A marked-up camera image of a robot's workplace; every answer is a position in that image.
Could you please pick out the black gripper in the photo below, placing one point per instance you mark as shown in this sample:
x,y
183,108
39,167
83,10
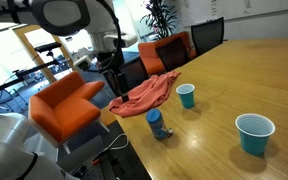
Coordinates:
x,y
118,83

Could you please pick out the peanut butter jar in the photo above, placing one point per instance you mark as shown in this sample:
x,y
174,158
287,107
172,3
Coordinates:
x,y
160,131

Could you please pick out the orange armchair near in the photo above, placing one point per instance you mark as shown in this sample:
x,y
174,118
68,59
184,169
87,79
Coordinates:
x,y
63,109

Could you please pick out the black camera tripod rig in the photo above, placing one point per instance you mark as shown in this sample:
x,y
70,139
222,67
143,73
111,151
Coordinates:
x,y
6,96

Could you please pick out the salmon pink cloth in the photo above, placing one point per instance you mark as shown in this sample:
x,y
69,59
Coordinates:
x,y
151,93

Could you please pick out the blue jar lid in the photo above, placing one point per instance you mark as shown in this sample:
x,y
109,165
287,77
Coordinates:
x,y
153,116

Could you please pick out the orange armchair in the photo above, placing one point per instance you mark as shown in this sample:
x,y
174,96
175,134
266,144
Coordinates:
x,y
150,58
63,109

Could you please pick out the black mesh office chair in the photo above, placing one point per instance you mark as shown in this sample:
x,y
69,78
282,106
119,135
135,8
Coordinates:
x,y
207,35

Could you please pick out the orange armchair far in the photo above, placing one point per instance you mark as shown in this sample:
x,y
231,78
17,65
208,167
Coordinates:
x,y
150,58

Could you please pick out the green potted plant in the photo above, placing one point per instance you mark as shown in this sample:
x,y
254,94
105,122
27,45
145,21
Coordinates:
x,y
161,18

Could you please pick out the white whiteboard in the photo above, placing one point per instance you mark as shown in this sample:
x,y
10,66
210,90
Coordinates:
x,y
195,11

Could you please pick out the dark mesh chair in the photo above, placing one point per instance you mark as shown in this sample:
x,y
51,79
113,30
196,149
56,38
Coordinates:
x,y
173,54

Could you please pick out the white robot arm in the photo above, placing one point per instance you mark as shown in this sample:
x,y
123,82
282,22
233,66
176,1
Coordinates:
x,y
58,17

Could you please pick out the small blue cup far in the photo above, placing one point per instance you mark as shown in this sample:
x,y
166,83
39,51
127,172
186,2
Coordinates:
x,y
186,94

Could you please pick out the large blue cup near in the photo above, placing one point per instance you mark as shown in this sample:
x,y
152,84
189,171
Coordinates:
x,y
255,131

